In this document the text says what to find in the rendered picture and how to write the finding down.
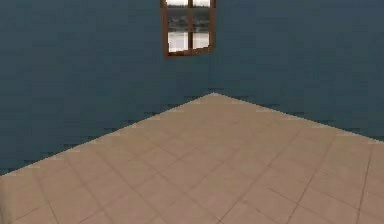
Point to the brown framed window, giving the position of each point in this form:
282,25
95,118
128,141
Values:
190,30

